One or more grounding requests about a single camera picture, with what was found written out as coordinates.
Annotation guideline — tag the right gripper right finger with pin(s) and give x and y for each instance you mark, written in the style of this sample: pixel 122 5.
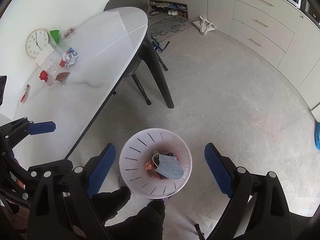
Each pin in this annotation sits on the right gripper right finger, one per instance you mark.
pixel 270 217

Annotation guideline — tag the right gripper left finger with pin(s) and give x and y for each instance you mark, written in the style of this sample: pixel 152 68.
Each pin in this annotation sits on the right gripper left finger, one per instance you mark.
pixel 66 191

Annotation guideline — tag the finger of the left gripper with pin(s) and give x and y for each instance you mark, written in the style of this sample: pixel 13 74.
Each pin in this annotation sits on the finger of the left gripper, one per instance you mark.
pixel 40 128
pixel 14 132

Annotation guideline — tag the red paper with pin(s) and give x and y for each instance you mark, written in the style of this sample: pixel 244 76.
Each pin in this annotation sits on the red paper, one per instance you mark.
pixel 44 76

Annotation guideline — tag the brown snack wrapper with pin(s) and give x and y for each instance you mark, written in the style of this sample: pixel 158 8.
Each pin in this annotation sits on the brown snack wrapper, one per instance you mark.
pixel 62 76

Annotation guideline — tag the red snack pouch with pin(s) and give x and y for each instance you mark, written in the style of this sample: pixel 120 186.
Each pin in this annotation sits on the red snack pouch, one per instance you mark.
pixel 62 63

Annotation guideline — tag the white printed paper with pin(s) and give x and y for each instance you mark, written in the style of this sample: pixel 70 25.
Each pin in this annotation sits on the white printed paper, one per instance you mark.
pixel 69 59

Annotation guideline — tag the blue patterned carton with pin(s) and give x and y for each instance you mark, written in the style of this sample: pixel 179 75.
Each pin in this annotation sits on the blue patterned carton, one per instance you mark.
pixel 71 51

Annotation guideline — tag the pink paper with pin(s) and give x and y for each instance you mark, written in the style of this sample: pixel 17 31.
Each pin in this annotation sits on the pink paper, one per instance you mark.
pixel 149 166

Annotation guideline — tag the blue surgical face mask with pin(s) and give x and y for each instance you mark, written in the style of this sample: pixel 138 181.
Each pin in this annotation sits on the blue surgical face mask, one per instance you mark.
pixel 168 166

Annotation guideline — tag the brown cardboard piece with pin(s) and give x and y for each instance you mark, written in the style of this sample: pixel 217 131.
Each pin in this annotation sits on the brown cardboard piece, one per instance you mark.
pixel 152 173

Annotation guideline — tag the black foam mesh sleeve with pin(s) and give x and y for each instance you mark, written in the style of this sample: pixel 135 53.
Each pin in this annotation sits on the black foam mesh sleeve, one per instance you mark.
pixel 169 154

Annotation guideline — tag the pink white trash bin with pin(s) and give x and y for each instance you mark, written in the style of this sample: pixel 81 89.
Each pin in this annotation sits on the pink white trash bin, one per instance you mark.
pixel 139 149

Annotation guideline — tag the red white cigarette box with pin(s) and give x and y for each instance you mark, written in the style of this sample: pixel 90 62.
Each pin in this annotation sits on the red white cigarette box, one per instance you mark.
pixel 25 93

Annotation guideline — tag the white card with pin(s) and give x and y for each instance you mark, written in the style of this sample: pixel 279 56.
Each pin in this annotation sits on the white card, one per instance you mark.
pixel 47 53

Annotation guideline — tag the green plastic bag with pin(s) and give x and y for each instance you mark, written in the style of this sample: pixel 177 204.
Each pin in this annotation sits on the green plastic bag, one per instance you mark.
pixel 55 34

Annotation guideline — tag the blue plastic bag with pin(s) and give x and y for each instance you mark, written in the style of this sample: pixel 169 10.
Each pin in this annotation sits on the blue plastic bag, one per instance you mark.
pixel 317 135

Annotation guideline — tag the patterned floor mat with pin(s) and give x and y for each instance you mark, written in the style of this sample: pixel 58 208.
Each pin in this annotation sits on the patterned floor mat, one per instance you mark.
pixel 162 27

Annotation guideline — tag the white drawer cabinet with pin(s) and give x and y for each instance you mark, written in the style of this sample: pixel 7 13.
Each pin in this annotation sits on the white drawer cabinet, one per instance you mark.
pixel 284 37

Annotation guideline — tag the white tote bag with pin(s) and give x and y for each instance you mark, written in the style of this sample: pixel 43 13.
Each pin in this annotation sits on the white tote bag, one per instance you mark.
pixel 204 25

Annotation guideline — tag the round white wall clock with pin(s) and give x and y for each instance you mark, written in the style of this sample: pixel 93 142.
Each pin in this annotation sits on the round white wall clock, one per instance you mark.
pixel 36 41

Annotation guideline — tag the red snack packet by wall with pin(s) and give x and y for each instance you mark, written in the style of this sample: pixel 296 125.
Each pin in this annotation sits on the red snack packet by wall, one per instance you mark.
pixel 67 32

